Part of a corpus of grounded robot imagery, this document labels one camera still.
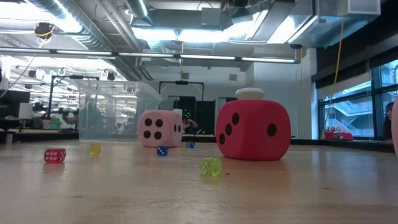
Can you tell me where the black aluminium table frame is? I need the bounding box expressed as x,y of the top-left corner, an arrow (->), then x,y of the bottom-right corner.
0,132 -> 398,154

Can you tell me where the black gantry frame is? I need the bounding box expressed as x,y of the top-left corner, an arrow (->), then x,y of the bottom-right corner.
47,74 -> 101,129
159,80 -> 205,103

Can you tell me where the clear plastic bin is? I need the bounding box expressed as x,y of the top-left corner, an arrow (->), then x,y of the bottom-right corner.
78,80 -> 163,144

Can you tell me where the black background panel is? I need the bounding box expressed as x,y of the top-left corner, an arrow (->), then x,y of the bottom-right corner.
178,96 -> 216,136

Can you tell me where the red tray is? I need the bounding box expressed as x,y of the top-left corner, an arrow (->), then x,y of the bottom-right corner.
323,131 -> 354,141

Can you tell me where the yellow cable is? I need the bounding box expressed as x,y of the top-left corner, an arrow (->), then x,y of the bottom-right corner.
320,15 -> 346,140

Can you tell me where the small green die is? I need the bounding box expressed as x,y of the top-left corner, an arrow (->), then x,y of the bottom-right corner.
199,157 -> 223,178

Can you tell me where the large red foam die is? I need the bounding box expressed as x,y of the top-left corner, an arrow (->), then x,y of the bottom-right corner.
215,99 -> 292,162

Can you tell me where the white mushroom lamp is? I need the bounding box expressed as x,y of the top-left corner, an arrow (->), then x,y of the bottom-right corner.
234,87 -> 266,101

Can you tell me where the black hanging camera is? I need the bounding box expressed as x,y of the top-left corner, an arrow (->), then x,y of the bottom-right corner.
33,22 -> 57,40

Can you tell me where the small red die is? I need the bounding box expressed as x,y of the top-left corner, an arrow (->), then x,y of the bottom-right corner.
44,148 -> 67,164

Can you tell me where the person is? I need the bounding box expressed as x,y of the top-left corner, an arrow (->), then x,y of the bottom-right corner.
382,101 -> 395,143
182,108 -> 199,132

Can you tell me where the small yellow die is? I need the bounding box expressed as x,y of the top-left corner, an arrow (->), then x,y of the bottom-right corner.
90,142 -> 103,156

